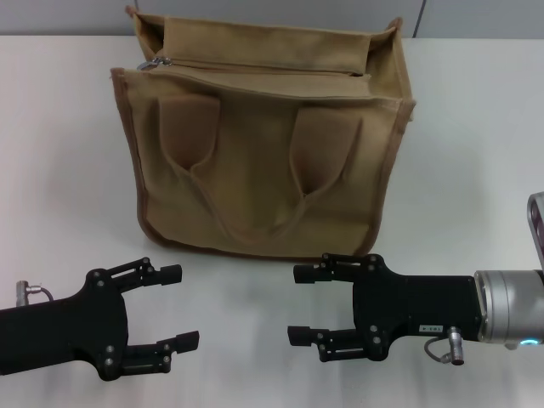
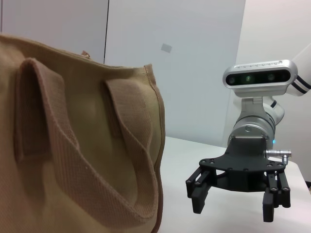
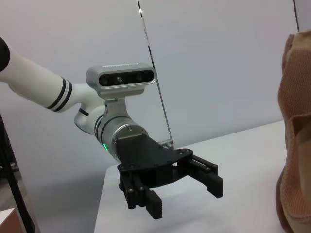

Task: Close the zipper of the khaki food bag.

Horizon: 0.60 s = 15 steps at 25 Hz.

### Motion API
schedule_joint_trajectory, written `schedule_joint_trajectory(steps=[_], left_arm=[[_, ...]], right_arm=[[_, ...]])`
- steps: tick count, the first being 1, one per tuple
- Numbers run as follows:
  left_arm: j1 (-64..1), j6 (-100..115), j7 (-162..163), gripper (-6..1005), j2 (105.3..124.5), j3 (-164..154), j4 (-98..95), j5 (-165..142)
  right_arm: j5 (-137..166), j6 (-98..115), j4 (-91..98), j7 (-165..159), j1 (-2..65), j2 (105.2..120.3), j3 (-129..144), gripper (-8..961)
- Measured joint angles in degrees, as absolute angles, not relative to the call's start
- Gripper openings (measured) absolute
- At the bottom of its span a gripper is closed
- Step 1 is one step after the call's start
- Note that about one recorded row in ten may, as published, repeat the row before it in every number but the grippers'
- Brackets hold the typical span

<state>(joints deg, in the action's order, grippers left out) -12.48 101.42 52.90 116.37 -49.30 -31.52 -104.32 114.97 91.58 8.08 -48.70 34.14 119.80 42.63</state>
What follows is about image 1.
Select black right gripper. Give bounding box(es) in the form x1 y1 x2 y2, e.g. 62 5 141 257
286 252 485 363

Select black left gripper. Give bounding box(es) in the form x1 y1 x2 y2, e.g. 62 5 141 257
0 256 200 382

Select khaki canvas food bag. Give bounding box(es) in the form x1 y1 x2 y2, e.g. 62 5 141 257
109 4 416 259

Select silver metal zipper pull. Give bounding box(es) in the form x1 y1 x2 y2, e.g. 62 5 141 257
136 56 173 71

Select right gripper cable with plugs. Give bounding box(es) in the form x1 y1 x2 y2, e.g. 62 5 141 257
426 326 468 367

